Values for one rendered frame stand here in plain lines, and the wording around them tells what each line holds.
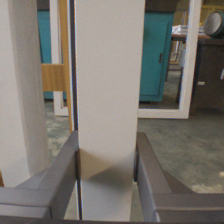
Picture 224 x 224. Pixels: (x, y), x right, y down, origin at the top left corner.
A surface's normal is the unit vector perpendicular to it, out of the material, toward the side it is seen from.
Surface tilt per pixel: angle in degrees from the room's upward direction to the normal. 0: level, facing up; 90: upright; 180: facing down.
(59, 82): 90
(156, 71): 90
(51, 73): 90
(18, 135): 82
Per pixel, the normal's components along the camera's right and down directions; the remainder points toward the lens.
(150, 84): -0.02, 0.40
